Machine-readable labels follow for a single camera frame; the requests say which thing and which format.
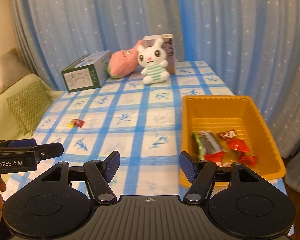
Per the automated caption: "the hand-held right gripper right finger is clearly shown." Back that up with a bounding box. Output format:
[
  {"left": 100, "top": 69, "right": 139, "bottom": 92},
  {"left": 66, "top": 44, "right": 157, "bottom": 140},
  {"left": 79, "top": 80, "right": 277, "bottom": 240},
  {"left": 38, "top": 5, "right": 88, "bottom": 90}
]
[{"left": 179, "top": 151, "right": 259, "bottom": 204}]

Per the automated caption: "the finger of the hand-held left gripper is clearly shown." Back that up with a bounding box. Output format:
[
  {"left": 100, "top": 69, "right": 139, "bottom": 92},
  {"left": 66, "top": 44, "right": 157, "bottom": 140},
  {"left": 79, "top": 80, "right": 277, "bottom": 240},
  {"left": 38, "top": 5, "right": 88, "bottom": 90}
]
[
  {"left": 0, "top": 139, "right": 38, "bottom": 153},
  {"left": 31, "top": 142, "right": 64, "bottom": 164}
]

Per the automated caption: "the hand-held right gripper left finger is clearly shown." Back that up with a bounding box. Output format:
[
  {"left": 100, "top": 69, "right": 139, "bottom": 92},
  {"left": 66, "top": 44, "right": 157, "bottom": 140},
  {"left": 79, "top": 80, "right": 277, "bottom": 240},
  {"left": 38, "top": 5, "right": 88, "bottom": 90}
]
[{"left": 41, "top": 151, "right": 121, "bottom": 204}]

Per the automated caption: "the large red snack packet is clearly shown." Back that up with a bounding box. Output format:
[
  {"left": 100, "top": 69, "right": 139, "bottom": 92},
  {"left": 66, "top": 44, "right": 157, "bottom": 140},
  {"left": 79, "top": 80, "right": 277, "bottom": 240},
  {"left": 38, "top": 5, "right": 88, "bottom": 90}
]
[{"left": 203, "top": 151, "right": 226, "bottom": 167}]

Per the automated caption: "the silver snack packet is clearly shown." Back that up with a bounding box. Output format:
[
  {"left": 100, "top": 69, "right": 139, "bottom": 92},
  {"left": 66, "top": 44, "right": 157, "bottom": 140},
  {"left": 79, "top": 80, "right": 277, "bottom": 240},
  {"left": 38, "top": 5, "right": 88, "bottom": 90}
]
[{"left": 192, "top": 130, "right": 227, "bottom": 161}]

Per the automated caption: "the nut snack packet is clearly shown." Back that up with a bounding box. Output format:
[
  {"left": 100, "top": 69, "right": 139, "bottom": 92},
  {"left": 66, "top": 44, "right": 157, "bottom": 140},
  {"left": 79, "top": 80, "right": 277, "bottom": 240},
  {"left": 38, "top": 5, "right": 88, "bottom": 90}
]
[{"left": 217, "top": 129, "right": 237, "bottom": 140}]

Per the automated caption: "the orange plastic tray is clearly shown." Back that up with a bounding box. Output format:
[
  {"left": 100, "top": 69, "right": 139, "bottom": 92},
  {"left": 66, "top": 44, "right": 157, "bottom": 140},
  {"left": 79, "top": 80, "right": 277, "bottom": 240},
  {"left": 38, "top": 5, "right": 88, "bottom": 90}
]
[{"left": 181, "top": 95, "right": 287, "bottom": 188}]

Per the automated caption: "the green zigzag cushion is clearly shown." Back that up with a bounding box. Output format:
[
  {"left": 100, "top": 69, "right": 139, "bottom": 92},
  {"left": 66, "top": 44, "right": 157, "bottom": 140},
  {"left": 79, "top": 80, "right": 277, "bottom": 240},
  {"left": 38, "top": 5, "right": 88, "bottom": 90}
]
[{"left": 6, "top": 80, "right": 54, "bottom": 135}]

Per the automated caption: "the cream sofa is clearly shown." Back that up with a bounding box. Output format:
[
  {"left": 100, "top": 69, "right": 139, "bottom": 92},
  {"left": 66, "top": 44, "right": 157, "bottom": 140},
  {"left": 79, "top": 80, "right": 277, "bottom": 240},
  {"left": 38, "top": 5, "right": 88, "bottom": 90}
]
[{"left": 0, "top": 47, "right": 63, "bottom": 188}]

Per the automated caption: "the blue checked tablecloth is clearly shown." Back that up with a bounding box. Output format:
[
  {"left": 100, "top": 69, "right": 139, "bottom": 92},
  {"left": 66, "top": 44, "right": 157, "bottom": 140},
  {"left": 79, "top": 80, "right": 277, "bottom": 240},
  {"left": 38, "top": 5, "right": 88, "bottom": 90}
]
[{"left": 9, "top": 60, "right": 294, "bottom": 235}]

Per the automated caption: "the beige cushion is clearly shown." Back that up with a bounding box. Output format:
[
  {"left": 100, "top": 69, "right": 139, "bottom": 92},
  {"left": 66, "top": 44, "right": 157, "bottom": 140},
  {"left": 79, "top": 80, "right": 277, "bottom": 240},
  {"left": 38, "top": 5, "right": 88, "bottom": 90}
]
[{"left": 0, "top": 47, "right": 32, "bottom": 95}]

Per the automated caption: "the green cardboard box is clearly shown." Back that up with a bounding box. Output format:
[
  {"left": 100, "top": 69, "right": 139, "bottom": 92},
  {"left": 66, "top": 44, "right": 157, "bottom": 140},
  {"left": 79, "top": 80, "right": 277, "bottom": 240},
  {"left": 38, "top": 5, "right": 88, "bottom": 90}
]
[{"left": 60, "top": 50, "right": 112, "bottom": 92}]

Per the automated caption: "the white bunny plush toy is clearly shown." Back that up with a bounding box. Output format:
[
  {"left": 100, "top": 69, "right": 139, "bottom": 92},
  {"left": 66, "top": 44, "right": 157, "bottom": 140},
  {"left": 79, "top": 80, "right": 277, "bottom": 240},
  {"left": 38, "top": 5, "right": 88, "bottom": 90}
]
[{"left": 136, "top": 38, "right": 170, "bottom": 84}]

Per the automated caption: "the pink plush toy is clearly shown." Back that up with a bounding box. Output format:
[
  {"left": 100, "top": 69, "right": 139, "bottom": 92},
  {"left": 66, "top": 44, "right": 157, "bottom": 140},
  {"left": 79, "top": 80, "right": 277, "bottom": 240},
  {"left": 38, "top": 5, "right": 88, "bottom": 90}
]
[{"left": 107, "top": 40, "right": 143, "bottom": 79}]

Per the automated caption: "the brown and white box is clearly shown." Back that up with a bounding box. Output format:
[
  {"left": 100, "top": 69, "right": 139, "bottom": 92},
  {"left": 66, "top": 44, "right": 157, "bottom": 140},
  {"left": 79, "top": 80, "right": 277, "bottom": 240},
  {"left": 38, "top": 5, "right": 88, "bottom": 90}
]
[{"left": 142, "top": 33, "right": 177, "bottom": 75}]

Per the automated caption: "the blue star curtain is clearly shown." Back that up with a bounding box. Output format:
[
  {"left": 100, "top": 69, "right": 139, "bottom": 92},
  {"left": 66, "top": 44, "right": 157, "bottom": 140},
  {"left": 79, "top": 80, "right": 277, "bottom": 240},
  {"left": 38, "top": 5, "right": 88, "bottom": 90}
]
[{"left": 9, "top": 0, "right": 300, "bottom": 195}]

